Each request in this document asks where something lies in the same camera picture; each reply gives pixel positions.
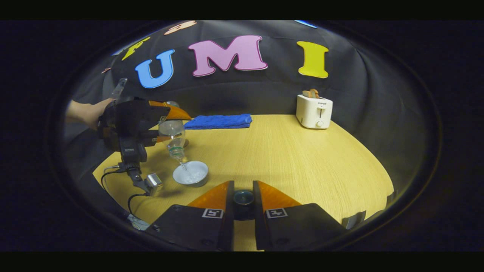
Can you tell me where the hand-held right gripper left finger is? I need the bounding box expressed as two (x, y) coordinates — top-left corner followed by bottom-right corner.
(145, 180), (235, 252)

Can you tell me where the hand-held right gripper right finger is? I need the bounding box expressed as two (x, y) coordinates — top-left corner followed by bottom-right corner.
(253, 180), (347, 251)

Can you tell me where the clear plastic water bottle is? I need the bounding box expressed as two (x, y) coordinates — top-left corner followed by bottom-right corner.
(158, 100), (188, 164)

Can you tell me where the dark blue teacup lid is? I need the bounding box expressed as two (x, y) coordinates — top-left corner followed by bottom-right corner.
(233, 190), (255, 221)

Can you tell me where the white teacup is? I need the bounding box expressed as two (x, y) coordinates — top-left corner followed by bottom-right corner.
(173, 161), (209, 188)

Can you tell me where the blue folded towel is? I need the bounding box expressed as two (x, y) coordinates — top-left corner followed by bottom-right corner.
(184, 114), (253, 130)

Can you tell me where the black backdrop cloth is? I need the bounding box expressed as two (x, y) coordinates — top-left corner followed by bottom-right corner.
(64, 21), (431, 197)

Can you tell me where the white toaster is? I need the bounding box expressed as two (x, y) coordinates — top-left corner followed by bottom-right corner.
(296, 94), (334, 130)

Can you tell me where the black cable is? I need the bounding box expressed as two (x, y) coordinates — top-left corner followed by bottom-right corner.
(101, 164), (127, 191)
(127, 193), (150, 221)

